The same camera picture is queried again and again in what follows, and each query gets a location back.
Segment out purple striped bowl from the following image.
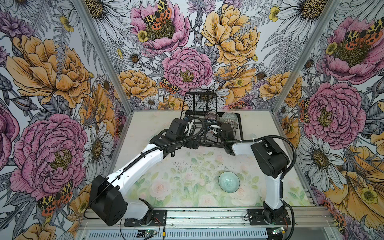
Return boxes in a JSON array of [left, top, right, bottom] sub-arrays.
[[204, 112, 220, 121]]

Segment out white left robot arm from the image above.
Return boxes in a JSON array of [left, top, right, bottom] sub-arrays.
[[89, 117, 205, 227]]

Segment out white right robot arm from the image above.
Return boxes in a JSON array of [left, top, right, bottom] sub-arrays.
[[219, 124, 290, 224]]

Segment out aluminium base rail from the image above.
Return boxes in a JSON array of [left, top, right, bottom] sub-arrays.
[[76, 207, 342, 240]]

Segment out black wire dish rack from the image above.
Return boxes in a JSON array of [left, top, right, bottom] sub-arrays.
[[181, 88, 244, 148]]

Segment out teal striped bowl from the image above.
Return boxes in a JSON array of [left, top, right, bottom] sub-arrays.
[[219, 172, 240, 194]]

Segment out white slotted cable duct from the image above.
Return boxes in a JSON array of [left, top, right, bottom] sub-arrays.
[[82, 228, 268, 240]]

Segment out green patterned bowl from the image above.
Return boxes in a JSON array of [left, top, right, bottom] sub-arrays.
[[221, 112, 238, 124]]

